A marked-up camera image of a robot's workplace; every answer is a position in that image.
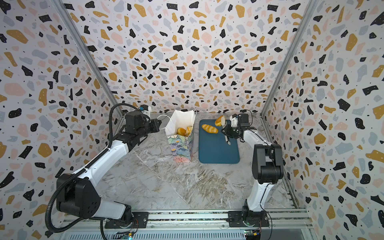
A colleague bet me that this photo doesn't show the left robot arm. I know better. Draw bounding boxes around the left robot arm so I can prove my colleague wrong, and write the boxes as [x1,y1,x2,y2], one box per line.
[56,111,162,223]

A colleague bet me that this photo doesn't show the floral paper bag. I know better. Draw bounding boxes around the floral paper bag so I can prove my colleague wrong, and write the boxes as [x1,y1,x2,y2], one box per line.
[161,110,197,163]

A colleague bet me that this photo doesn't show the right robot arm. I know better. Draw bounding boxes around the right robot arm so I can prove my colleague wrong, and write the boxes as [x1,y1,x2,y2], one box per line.
[216,113,284,227]

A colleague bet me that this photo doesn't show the small round bun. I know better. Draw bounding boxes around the small round bun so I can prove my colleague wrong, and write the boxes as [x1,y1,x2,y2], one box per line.
[215,116,226,127]

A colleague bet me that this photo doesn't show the twisted bread stick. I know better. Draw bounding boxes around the twisted bread stick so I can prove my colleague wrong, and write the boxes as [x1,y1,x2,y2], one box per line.
[202,124,219,134]

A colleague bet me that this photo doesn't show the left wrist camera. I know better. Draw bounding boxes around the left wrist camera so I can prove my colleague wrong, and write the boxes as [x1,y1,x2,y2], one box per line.
[139,105,152,118]

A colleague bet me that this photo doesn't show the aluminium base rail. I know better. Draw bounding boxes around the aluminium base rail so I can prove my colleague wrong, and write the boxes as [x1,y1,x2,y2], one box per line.
[56,209,317,240]

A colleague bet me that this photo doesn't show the cream tongs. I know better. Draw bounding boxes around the cream tongs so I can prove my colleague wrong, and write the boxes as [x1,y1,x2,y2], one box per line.
[221,116,231,146]

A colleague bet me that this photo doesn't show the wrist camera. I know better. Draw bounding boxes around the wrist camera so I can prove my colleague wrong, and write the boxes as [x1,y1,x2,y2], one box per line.
[230,114,239,128]
[139,105,152,118]

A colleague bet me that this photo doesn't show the black corrugated cable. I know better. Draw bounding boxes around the black corrugated cable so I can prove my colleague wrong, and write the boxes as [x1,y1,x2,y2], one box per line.
[44,103,145,233]

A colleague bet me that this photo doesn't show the small yellow bread roll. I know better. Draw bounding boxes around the small yellow bread roll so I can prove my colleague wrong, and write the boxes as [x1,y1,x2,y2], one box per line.
[177,128,187,136]

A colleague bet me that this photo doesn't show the teal tray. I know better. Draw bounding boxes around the teal tray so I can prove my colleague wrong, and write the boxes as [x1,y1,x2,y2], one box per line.
[198,120,240,164]

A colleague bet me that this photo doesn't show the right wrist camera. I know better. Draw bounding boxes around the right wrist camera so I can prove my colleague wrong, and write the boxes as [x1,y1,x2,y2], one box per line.
[230,114,239,128]

